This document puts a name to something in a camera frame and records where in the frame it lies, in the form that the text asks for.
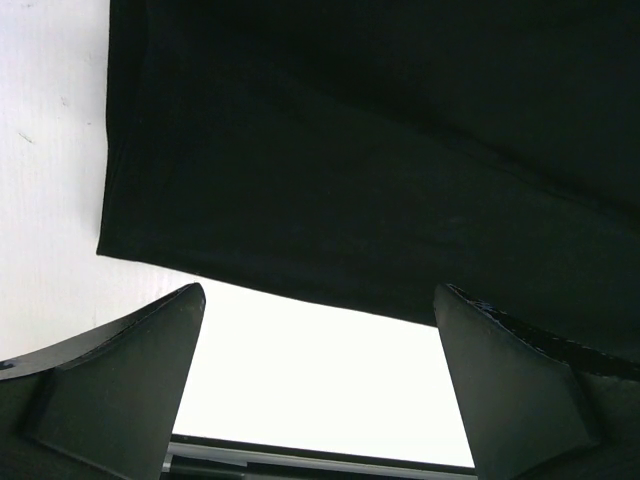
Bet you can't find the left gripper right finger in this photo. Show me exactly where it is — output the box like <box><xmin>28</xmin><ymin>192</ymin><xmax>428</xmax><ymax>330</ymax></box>
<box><xmin>434</xmin><ymin>285</ymin><xmax>639</xmax><ymax>479</ymax></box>

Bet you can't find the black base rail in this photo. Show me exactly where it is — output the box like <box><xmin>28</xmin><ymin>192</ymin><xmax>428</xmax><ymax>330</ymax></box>
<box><xmin>161</xmin><ymin>434</ymin><xmax>477</xmax><ymax>479</ymax></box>

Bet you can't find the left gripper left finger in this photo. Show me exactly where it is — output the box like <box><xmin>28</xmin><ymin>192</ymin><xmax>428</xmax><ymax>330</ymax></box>
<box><xmin>1</xmin><ymin>283</ymin><xmax>206</xmax><ymax>479</ymax></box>

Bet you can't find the black t-shirt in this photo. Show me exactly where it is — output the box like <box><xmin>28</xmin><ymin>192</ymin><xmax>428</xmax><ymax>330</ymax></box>
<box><xmin>98</xmin><ymin>1</ymin><xmax>639</xmax><ymax>361</ymax></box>

